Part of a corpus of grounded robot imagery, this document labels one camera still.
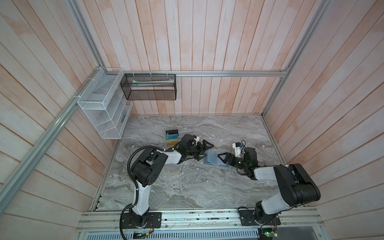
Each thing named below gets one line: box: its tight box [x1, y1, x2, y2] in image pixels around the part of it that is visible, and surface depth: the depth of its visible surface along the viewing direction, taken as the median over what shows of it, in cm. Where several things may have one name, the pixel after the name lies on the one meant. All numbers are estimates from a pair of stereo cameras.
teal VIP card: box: [165, 134, 179, 140], surface depth 103 cm
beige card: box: [166, 139, 179, 146], surface depth 103 cm
